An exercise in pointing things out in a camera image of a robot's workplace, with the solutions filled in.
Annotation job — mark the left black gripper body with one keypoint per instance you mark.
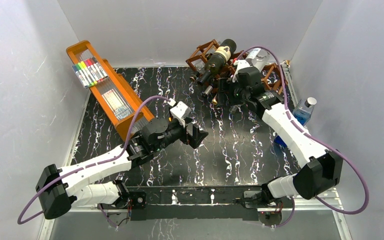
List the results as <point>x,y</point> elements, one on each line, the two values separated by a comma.
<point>175,131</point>

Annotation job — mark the blue square glass bottle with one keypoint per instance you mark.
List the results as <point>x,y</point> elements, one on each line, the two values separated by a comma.
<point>304,109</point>

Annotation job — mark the brown wooden wine rack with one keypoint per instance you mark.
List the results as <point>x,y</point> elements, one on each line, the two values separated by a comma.
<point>203,53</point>

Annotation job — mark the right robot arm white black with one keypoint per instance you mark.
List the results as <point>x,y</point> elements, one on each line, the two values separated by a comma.
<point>320,168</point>

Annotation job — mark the pack of coloured markers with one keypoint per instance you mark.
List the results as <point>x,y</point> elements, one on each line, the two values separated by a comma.
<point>90,72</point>

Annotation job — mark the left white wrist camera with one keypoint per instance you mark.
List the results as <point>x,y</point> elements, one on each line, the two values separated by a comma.
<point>179,110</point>

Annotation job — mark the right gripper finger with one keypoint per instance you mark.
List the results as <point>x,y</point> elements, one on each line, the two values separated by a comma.
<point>223,91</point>
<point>233,109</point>

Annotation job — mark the dark green wine bottle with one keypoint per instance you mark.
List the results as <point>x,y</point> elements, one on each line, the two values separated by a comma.
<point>217,60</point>

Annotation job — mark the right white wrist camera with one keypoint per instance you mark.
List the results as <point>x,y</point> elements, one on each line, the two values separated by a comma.
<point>239,64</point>

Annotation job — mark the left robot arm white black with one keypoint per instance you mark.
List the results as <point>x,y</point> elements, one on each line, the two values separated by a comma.
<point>60,189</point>

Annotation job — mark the clear glass bottle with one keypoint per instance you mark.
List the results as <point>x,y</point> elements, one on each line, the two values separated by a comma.
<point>258,58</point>

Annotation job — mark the gold capped wine bottle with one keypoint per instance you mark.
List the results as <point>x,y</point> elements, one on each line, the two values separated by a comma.
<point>215,99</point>

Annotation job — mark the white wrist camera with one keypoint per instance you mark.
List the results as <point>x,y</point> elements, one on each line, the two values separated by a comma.
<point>239,64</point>
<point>179,110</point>

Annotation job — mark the orange wooden rack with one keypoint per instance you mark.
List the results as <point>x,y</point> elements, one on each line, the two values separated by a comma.
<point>84,50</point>

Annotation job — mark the clear packet with red label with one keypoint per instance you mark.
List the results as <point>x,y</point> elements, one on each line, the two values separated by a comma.
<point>117,104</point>

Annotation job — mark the black metal base frame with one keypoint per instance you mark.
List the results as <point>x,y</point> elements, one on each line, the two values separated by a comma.
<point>196,202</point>

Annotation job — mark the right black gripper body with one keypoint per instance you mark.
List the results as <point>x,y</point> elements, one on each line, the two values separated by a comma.
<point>240,95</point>

